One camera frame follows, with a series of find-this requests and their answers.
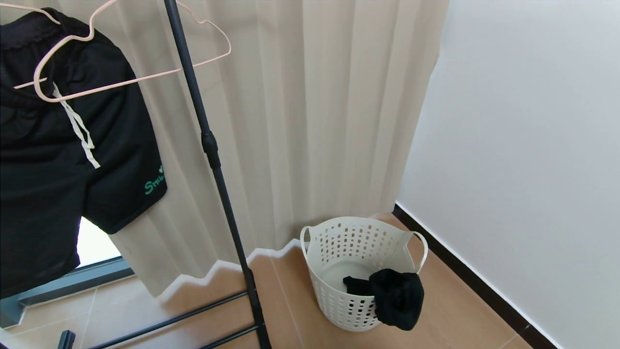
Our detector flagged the heap of black clothes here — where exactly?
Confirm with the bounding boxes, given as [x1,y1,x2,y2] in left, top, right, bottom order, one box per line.
[342,268,425,332]

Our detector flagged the pink clothes hanger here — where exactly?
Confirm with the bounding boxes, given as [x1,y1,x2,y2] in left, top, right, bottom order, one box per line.
[14,0,232,104]
[0,2,62,26]

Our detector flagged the black shorts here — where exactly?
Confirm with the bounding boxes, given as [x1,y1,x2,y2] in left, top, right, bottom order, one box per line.
[0,7,168,299]

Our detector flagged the beige curtain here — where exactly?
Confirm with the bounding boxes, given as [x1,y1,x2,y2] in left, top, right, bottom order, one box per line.
[0,0,450,298]

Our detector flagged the window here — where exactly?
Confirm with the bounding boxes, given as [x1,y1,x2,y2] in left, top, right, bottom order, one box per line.
[0,217,136,330]

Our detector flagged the black clothes rack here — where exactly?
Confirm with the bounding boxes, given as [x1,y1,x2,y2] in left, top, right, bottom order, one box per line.
[57,0,273,349]

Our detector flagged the white laundry basket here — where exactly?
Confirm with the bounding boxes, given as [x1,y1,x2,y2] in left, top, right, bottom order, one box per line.
[300,216,430,333]

